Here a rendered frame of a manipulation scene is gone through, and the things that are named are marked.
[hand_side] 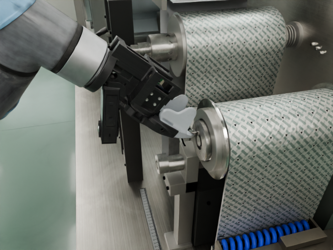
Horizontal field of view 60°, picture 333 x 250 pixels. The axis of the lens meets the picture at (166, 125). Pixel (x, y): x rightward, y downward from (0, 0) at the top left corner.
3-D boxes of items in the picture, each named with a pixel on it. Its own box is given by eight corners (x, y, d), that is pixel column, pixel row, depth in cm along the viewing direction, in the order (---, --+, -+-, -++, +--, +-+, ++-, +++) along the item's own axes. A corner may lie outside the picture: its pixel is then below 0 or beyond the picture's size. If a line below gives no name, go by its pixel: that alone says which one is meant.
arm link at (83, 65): (52, 83, 37) (56, 59, 44) (84, 99, 40) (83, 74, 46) (84, 35, 35) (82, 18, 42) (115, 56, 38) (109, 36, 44)
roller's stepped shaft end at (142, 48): (123, 55, 67) (121, 42, 65) (147, 53, 68) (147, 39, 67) (124, 60, 65) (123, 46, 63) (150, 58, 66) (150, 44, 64)
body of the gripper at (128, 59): (185, 92, 43) (119, 47, 37) (150, 133, 46) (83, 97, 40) (171, 71, 50) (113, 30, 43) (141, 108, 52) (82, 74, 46)
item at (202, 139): (202, 169, 52) (190, 139, 57) (212, 167, 53) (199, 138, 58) (208, 142, 47) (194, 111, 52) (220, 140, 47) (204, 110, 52)
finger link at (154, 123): (181, 136, 47) (138, 110, 42) (175, 143, 47) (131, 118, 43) (174, 121, 51) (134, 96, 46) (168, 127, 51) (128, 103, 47)
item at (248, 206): (214, 244, 62) (224, 184, 52) (308, 221, 67) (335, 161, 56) (215, 246, 62) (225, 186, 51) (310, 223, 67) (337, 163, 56)
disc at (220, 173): (191, 132, 63) (202, 81, 51) (193, 132, 63) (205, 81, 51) (214, 194, 54) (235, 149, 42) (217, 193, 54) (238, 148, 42)
